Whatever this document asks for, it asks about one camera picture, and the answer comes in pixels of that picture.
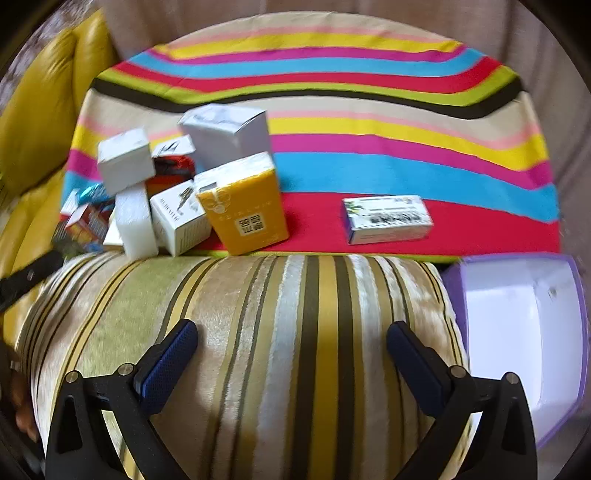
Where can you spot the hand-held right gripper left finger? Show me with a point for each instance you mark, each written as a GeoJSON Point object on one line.
{"type": "Point", "coordinates": [168, 360]}

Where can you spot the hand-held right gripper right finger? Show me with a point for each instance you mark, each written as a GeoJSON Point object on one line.
{"type": "Point", "coordinates": [413, 364]}

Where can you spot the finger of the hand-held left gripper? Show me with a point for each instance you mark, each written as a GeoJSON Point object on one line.
{"type": "Point", "coordinates": [27, 277]}

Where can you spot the purple cardboard storage box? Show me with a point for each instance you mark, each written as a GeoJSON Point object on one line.
{"type": "Point", "coordinates": [508, 332]}

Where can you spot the tall plain white box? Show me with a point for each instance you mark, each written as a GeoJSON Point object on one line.
{"type": "Point", "coordinates": [136, 221]}

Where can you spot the small white box with sketch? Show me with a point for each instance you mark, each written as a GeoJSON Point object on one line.
{"type": "Point", "coordinates": [180, 221]}

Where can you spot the white box with green leaves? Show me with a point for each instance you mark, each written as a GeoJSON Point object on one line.
{"type": "Point", "coordinates": [388, 220]}

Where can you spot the small plain white box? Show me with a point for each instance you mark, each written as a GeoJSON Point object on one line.
{"type": "Point", "coordinates": [124, 161]}

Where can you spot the yellow box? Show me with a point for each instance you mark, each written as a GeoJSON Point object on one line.
{"type": "Point", "coordinates": [244, 207]}

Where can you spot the white box with black logo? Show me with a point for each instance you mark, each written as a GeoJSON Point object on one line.
{"type": "Point", "coordinates": [173, 146]}

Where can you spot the large white box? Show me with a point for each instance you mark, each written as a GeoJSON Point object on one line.
{"type": "Point", "coordinates": [226, 134]}

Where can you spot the gold green striped cushion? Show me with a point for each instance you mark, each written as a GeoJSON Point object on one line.
{"type": "Point", "coordinates": [277, 323]}

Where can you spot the yellow leather sofa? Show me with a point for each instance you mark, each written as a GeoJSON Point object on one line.
{"type": "Point", "coordinates": [41, 115]}

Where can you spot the rainbow striped cloth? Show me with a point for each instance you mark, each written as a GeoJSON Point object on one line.
{"type": "Point", "coordinates": [369, 152]}

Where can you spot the beige curtain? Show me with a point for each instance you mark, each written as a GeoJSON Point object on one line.
{"type": "Point", "coordinates": [531, 46]}

